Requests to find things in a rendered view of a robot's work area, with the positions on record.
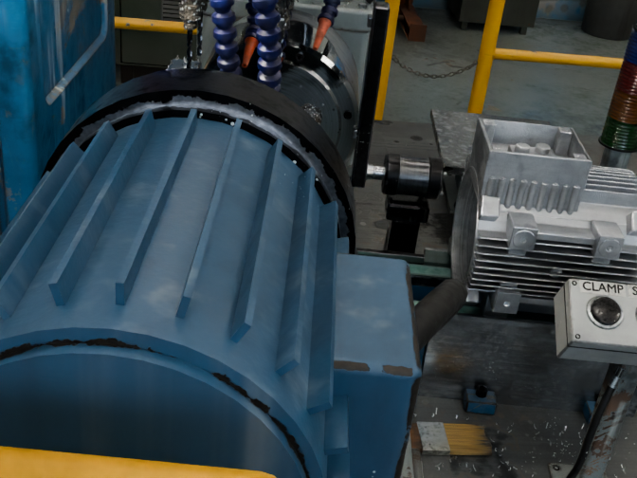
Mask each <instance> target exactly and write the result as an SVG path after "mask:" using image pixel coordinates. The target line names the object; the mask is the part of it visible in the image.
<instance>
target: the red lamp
mask: <svg viewBox="0 0 637 478"><path fill-rule="evenodd" d="M623 60H624V61H623V62H622V64H621V66H622V67H621V68H620V71H619V73H620V74H619V75H618V78H617V82H616V85H615V86H616V87H617V88H618V89H619V90H620V91H622V92H624V93H627V94H630V95H633V96H637V65H636V64H632V63H630V62H628V61H627V60H626V59H625V58H623Z"/></svg>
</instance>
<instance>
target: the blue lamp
mask: <svg viewBox="0 0 637 478"><path fill-rule="evenodd" d="M631 30H632V32H631V33H630V36H629V39H628V45H627V49H626V52H625V56H624V58H625V59H626V60H627V61H628V62H630V63H632V64H636V65H637V31H635V30H634V28H632V29H631Z"/></svg>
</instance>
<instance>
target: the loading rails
mask: <svg viewBox="0 0 637 478"><path fill-rule="evenodd" d="M356 250H357V253H358V255H367V256H376V257H385V258H394V259H402V260H405V261H406V262H407V263H408V264H409V268H410V277H411V285H412V294H413V301H414V306H416V305H417V304H418V303H419V302H420V301H421V300H422V299H423V298H424V297H425V296H426V295H427V294H428V293H429V292H430V291H431V290H432V289H433V288H435V287H436V286H437V285H439V284H440V283H442V282H443V281H444V280H446V279H451V270H450V268H451V255H449V254H448V249H439V248H425V251H424V254H418V253H409V252H400V251H390V250H382V249H372V248H356ZM420 360H421V369H422V377H421V382H420V387H419V391H418V395H419V396H429V397H439V398H448V399H458V400H463V401H464V410H465V411H466V412H467V413H474V414H495V412H496V409H497V405H498V404H505V405H515V406H525V407H535V408H544V409H554V410H563V411H573V412H582V413H583V414H584V416H585V419H586V422H587V424H589V423H590V420H591V417H592V413H593V410H594V407H595V404H596V401H597V398H598V396H599V393H600V391H601V388H602V385H603V382H604V379H605V376H606V373H607V371H608V368H609V366H610V364H609V363H606V362H597V361H587V360H578V359H568V358H558V357H557V355H556V339H555V315H550V314H540V313H531V312H521V311H518V312H517V314H507V316H506V318H504V317H495V316H485V315H482V313H481V309H480V303H477V304H476V305H475V306H472V305H464V306H463V307H462V308H461V309H460V310H459V311H458V313H457V314H456V315H455V316H454V317H453V318H452V319H451V320H450V321H449V322H448V323H447V324H446V325H445V326H444V327H443V328H442V329H440V330H439V331H438V332H437V333H436V334H435V335H434V336H433V337H432V338H431V339H430V341H429V342H428V343H427V344H426V345H425V346H424V347H423V349H422V350H421V351H420ZM636 410H637V386H636V388H635V391H634V394H633V396H632V399H631V401H630V403H629V406H628V410H627V413H626V416H629V417H633V416H634V415H635V412H636Z"/></svg>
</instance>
